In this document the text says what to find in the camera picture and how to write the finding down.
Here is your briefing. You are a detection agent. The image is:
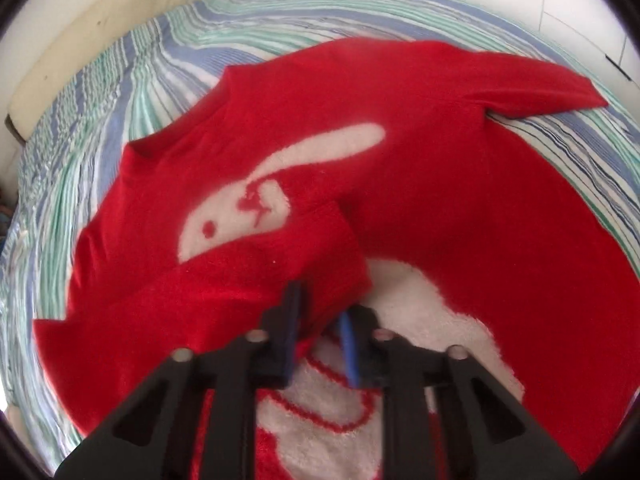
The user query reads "red sweater with white rabbit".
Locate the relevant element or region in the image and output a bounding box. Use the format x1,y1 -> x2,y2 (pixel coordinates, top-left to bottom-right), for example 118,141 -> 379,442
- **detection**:
32,37 -> 632,480

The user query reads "cream padded headboard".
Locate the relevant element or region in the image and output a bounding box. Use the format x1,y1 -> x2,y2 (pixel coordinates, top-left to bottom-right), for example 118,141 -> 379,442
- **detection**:
7,0 -> 247,137

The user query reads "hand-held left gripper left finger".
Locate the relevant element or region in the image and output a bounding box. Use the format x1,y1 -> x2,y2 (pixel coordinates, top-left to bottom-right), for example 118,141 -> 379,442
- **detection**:
54,281 -> 305,480

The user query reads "striped bed sheet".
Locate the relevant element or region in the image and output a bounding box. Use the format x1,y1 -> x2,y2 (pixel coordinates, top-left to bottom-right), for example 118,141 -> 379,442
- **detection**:
0,0 -> 640,480

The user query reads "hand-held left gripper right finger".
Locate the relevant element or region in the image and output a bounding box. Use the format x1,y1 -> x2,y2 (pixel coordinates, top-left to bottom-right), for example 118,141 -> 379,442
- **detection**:
339,304 -> 582,480

